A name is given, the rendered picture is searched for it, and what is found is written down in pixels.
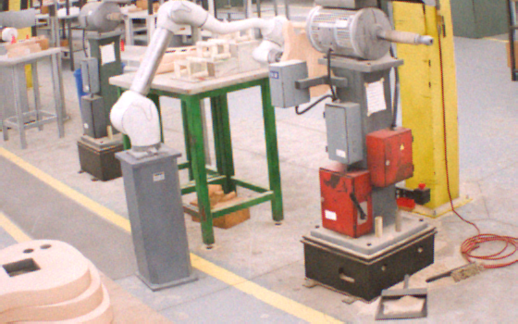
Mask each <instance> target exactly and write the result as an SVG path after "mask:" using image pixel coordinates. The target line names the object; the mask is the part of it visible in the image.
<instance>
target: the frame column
mask: <svg viewBox="0 0 518 324"><path fill-rule="evenodd" d="M330 69H331V71H332V73H333V75H334V76H335V77H337V78H343V79H347V80H348V86H347V87H344V88H339V87H336V96H337V97H338V99H339V100H342V101H347V102H353V103H358V105H360V117H361V134H362V135H363V151H364V159H362V160H359V161H356V162H353V163H352V165H351V166H352V167H356V168H361V169H364V170H367V165H366V144H365V135H366V134H367V133H369V132H372V131H378V130H381V129H387V128H390V123H391V121H392V95H391V88H390V75H389V74H390V72H391V70H392V69H390V68H388V69H381V70H378V71H374V72H366V71H362V70H355V69H341V68H335V67H333V66H330ZM371 187H372V204H373V211H372V221H373V230H372V231H370V232H374V231H376V220H375V218H376V217H382V228H384V227H387V226H388V225H391V224H393V223H394V222H395V210H398V208H397V204H396V203H397V199H395V191H396V183H395V185H392V186H389V187H387V188H385V189H384V188H381V187H377V186H374V185H371ZM382 228H381V229H382Z"/></svg>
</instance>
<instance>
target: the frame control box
mask: <svg viewBox="0 0 518 324"><path fill-rule="evenodd" d="M268 76H269V82H270V87H271V97H272V106H274V107H279V108H284V109H285V108H290V107H294V106H295V112H296V114H297V115H301V114H303V113H305V112H306V111H308V110H309V109H311V108H313V107H314V106H316V105H318V104H319V103H320V102H322V101H323V100H325V99H327V98H329V97H330V98H331V99H332V101H331V102H332V103H333V104H334V100H333V98H334V97H333V95H332V94H327V95H325V96H323V97H322V98H320V99H319V100H317V101H316V102H315V103H312V104H311V105H309V106H308V107H306V108H305V109H304V110H302V111H300V112H299V105H303V104H307V103H310V91H309V88H305V89H301V90H298V89H296V88H295V82H296V81H299V80H303V79H307V78H308V66H307V61H301V60H290V61H286V62H281V63H280V62H277V63H273V64H268Z"/></svg>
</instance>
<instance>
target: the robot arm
mask: <svg viewBox="0 0 518 324"><path fill-rule="evenodd" d="M284 20H287V19H285V18H283V17H281V16H277V17H275V18H272V19H269V20H266V19H260V18H251V19H243V20H238V21H232V22H227V23H220V22H218V21H217V20H216V19H214V18H213V17H212V16H211V15H210V14H209V13H207V12H206V11H205V10H204V9H203V8H202V7H200V6H198V5H195V4H194V3H192V2H190V1H188V0H170V1H167V2H165V3H164V4H163V5H161V6H160V7H159V9H158V13H157V20H156V27H157V29H156V32H155V34H154V36H153V37H152V39H151V42H150V43H149V46H148V48H147V50H146V53H145V55H144V57H143V60H142V63H141V65H140V67H139V70H138V72H137V74H136V75H135V77H134V79H133V82H132V84H131V86H130V88H129V90H128V91H126V92H124V93H123V94H122V96H121V97H120V99H119V101H118V102H117V104H116V105H114V107H113V108H112V111H111V115H110V118H111V121H112V123H113V125H114V128H115V129H117V130H118V131H120V132H122V133H124V134H127V135H128V136H129V137H130V142H131V149H130V150H127V151H126V154H127V155H130V156H133V157H135V158H136V160H141V159H144V158H147V157H151V156H158V155H162V154H167V153H169V152H168V150H167V149H165V148H163V147H162V146H161V143H160V122H159V117H158V112H157V109H156V107H155V105H154V103H153V102H152V101H150V100H149V99H146V98H145V97H146V95H147V93H148V91H149V89H150V86H151V85H152V83H153V80H154V77H155V74H156V72H157V70H158V68H159V66H160V63H161V61H162V58H163V56H164V54H165V51H166V49H167V48H168V46H169V44H170V41H171V39H172V36H173V35H174V34H176V33H177V32H178V31H179V29H180V28H181V27H182V25H187V24H190V25H192V26H194V27H196V28H199V29H202V30H205V31H211V32H214V33H218V34H230V33H233V32H237V31H245V30H248V29H251V28H259V29H260V30H261V33H262V34H263V35H264V37H265V38H264V41H263V42H262V43H261V44H260V45H259V46H257V47H256V48H255V49H254V50H253V59H254V60H255V61H257V62H258V63H260V64H263V65H268V64H273V63H277V62H280V59H281V58H282V57H283V54H284V52H283V51H282V50H280V48H281V46H282V45H283V43H284V41H285V40H284V37H283V32H282V27H283V23H282V22H283V21H284Z"/></svg>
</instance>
